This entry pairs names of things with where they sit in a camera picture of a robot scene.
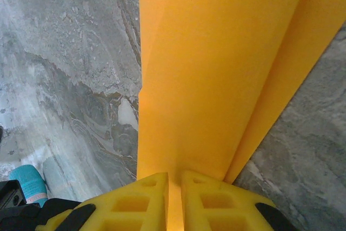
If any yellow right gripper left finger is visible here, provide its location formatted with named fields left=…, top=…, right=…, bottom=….
left=35, top=171, right=170, bottom=231

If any orange paper sheet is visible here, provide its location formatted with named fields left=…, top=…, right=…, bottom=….
left=136, top=0, right=346, bottom=231

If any teal marker pen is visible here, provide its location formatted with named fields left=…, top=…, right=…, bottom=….
left=8, top=164, right=50, bottom=207

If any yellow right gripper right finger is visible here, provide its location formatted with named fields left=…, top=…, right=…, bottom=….
left=180, top=169, right=298, bottom=231

